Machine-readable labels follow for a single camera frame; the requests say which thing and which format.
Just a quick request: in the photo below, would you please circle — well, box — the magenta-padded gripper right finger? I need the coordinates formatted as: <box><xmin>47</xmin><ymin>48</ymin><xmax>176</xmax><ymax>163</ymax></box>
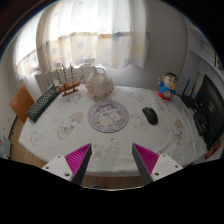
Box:
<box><xmin>131</xmin><ymin>143</ymin><xmax>184</xmax><ymax>186</ymax></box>

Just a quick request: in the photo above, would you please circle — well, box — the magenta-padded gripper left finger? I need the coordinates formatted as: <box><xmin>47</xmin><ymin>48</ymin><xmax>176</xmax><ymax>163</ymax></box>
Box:
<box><xmin>41</xmin><ymin>143</ymin><xmax>93</xmax><ymax>186</ymax></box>

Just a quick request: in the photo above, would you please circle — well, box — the black computer mouse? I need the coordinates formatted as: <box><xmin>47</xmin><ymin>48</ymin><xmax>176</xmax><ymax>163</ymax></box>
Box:
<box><xmin>142</xmin><ymin>106</ymin><xmax>159</xmax><ymax>126</ymax></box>

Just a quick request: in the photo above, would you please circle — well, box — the round purple printed mouse pad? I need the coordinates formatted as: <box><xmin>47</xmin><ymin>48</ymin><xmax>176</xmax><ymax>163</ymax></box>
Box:
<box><xmin>87</xmin><ymin>99</ymin><xmax>130</xmax><ymax>134</ymax></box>

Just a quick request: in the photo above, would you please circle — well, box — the white cartoon-print tablecloth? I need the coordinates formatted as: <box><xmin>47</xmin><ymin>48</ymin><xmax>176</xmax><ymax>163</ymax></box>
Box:
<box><xmin>18</xmin><ymin>84</ymin><xmax>214</xmax><ymax>178</ymax></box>

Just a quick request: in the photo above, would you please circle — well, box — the small black box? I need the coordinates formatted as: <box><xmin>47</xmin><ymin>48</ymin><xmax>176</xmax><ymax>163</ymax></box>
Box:
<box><xmin>193</xmin><ymin>111</ymin><xmax>210</xmax><ymax>136</ymax></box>

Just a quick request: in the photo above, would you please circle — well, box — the black keyboard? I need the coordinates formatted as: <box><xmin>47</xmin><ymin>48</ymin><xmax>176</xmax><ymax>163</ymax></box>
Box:
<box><xmin>26</xmin><ymin>84</ymin><xmax>62</xmax><ymax>123</ymax></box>

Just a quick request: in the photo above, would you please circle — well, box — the black router with antennas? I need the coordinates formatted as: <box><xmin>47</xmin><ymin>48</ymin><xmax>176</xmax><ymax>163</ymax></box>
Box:
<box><xmin>180</xmin><ymin>78</ymin><xmax>201</xmax><ymax>110</ymax></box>

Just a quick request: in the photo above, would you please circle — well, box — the cartoon boy figurine clock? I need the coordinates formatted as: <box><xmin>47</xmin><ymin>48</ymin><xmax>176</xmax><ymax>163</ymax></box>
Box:
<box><xmin>157</xmin><ymin>71</ymin><xmax>180</xmax><ymax>102</ymax></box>

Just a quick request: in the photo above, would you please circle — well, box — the wooden model sailing ship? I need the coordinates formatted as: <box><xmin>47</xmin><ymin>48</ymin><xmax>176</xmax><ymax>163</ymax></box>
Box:
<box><xmin>54</xmin><ymin>63</ymin><xmax>84</xmax><ymax>98</ymax></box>

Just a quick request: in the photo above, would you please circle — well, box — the large white conch shell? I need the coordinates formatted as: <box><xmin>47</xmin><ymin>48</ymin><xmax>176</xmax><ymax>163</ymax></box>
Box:
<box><xmin>84</xmin><ymin>66</ymin><xmax>115</xmax><ymax>102</ymax></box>

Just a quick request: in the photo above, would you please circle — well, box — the brown wooden chair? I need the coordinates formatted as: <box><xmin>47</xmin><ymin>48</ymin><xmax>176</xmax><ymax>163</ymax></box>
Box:
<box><xmin>9</xmin><ymin>84</ymin><xmax>36</xmax><ymax>124</ymax></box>

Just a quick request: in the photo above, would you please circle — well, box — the black computer monitor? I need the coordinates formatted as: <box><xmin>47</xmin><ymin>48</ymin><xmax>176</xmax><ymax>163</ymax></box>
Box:
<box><xmin>194</xmin><ymin>73</ymin><xmax>224</xmax><ymax>152</ymax></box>

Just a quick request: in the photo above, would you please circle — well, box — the white radiator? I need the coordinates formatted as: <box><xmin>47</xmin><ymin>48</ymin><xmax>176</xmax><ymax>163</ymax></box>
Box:
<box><xmin>34</xmin><ymin>64</ymin><xmax>98</xmax><ymax>95</ymax></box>

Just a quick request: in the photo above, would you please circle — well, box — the white star-print curtain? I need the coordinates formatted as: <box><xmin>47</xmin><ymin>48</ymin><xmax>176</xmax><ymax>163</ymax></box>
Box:
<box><xmin>13</xmin><ymin>0</ymin><xmax>149</xmax><ymax>82</ymax></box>

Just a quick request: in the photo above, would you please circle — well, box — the white wall shelf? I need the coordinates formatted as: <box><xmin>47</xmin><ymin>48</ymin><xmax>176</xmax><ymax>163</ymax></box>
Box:
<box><xmin>187</xmin><ymin>26</ymin><xmax>224</xmax><ymax>75</ymax></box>

